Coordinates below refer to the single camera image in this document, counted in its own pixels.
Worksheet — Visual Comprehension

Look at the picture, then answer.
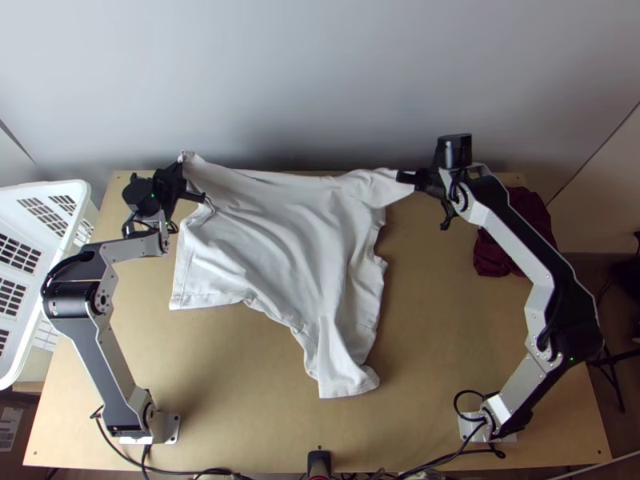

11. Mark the black cable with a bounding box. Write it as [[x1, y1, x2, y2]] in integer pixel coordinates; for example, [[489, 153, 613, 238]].
[[453, 390, 486, 417], [139, 443, 236, 480]]

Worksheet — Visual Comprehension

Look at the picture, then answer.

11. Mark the dark red garment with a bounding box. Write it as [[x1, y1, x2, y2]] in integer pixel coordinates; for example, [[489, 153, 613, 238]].
[[472, 186, 559, 278]]

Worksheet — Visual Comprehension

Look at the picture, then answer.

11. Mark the white laundry basket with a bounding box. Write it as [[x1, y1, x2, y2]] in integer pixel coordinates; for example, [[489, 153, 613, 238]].
[[0, 179, 97, 391]]

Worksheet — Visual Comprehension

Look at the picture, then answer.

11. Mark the white t-shirt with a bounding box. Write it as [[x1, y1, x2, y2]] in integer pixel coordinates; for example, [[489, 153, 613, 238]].
[[167, 149, 415, 400]]

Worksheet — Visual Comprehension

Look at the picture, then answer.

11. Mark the black tripod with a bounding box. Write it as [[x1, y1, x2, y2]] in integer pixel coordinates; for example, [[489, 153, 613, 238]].
[[586, 343, 640, 414]]

